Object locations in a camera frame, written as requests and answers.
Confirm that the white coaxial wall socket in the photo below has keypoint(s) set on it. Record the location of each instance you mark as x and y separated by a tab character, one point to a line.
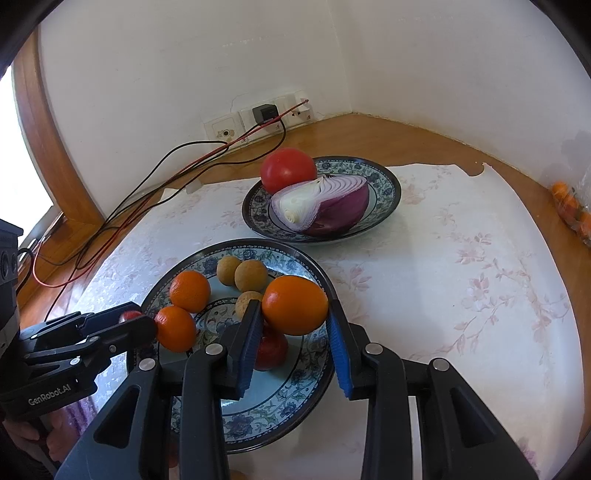
224	129

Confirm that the large orange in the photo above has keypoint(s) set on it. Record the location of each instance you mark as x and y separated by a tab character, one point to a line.
294	305

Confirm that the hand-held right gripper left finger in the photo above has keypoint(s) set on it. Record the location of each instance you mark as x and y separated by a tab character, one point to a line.
249	344

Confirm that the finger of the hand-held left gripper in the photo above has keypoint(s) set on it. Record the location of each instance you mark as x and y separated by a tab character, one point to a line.
83	325
124	339

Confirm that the small red fruit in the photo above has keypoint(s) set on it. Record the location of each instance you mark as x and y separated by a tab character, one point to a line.
131	316

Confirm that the red tomato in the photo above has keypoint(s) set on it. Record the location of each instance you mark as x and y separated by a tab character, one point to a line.
288	168

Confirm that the small blue floral plate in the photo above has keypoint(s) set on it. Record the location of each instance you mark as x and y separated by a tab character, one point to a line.
383	189

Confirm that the mandarin orange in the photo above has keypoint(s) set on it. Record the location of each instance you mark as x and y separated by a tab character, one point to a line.
189	290
176	328

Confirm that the purple fluffy towel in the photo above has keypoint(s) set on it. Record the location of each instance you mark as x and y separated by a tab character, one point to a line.
85	410

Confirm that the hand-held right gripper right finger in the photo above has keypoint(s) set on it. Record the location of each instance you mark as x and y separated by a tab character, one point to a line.
339	355

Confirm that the clear bag of oranges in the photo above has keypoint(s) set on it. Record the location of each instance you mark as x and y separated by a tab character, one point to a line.
572	203

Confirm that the white wall socket plate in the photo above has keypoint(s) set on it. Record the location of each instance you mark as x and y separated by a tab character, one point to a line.
300	108
247	127

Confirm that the black plug adapter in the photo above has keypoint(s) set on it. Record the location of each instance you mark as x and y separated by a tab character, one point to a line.
264	114

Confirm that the halved red onion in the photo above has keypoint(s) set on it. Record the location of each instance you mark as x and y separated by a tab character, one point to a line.
337	210

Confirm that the small red apple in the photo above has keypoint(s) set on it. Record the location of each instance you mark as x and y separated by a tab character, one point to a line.
272	353

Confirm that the brown longan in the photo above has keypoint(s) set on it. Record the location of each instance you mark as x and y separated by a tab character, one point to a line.
228	270
250	276
244	302

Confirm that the large blue floral plate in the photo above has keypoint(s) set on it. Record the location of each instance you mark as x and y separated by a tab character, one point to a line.
286	401

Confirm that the wooden window frame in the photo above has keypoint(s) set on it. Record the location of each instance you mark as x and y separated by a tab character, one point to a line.
55	152

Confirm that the person's left hand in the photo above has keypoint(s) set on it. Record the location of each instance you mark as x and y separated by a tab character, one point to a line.
57	429

